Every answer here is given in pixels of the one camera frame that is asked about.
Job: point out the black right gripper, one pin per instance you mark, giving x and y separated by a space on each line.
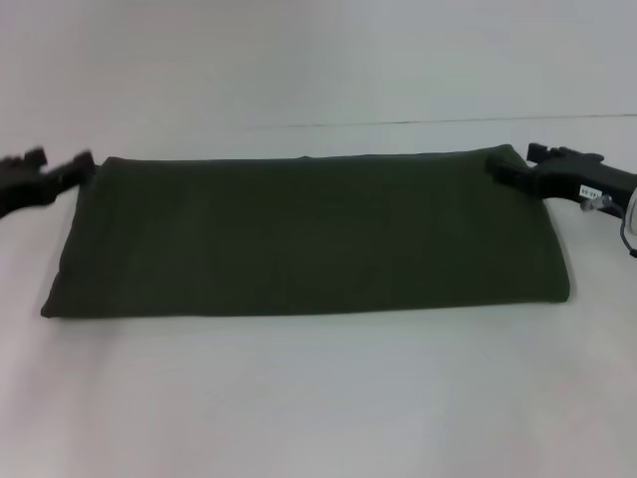
582 179

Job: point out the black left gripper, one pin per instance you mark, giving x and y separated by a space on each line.
35 191

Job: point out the dark green printed t-shirt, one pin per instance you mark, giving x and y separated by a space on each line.
308 234

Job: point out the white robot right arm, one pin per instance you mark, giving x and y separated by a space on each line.
632 211

